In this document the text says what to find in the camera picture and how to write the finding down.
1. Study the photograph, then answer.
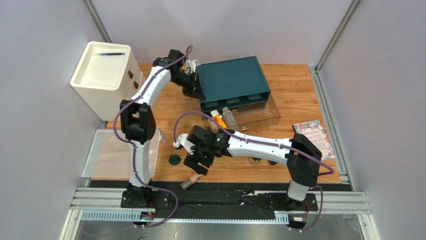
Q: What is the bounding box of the orange tube white cap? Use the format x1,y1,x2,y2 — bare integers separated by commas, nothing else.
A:
210,110,228,128

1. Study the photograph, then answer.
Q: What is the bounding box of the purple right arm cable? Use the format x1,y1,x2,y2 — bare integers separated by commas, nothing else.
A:
173,110,335,233

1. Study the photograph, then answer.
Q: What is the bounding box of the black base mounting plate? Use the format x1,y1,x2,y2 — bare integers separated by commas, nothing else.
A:
120,190,319,212

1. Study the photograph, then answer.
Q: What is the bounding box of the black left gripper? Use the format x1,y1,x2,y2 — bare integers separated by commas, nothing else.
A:
171,71,206,102

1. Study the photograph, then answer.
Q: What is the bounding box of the clear bottle blue liquid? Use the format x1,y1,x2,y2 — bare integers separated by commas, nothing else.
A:
222,106,239,131

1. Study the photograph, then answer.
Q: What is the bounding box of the floral pink palette box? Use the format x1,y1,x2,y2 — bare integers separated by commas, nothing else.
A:
292,119,336,160

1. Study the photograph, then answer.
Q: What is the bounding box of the gold rim powder jar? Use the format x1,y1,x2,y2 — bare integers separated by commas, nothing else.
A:
248,157,262,165

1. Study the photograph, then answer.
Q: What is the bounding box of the teal drawer organizer box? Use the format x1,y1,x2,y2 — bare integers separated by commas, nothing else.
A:
196,56,271,113

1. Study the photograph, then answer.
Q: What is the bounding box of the black round jar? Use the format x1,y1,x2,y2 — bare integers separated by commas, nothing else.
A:
267,160,278,166

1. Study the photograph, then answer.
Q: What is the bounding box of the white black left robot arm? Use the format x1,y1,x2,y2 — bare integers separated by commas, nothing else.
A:
115,46,206,208

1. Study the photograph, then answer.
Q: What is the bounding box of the dark green round compact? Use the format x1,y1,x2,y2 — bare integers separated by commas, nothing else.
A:
168,154,182,166

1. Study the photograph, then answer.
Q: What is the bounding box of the clear acrylic drawer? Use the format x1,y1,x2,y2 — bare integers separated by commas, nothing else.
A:
198,93,281,132

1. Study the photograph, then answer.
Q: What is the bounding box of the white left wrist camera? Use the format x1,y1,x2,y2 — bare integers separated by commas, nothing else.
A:
185,59,202,74

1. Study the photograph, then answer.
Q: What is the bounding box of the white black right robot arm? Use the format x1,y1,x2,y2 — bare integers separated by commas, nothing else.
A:
173,125,322,202

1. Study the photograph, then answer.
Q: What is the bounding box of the pink foundation tube silver cap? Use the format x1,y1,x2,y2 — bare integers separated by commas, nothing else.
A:
180,173,204,190

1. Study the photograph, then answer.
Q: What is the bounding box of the aluminium rail frame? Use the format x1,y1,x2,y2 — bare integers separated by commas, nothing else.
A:
60,180,380,240

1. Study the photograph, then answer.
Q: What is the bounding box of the white storage cabinet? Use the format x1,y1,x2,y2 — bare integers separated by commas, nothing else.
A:
70,41,146,122

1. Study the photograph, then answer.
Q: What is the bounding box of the clear plastic zip pouch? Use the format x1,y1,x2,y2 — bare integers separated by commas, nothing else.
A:
81,128,167,179

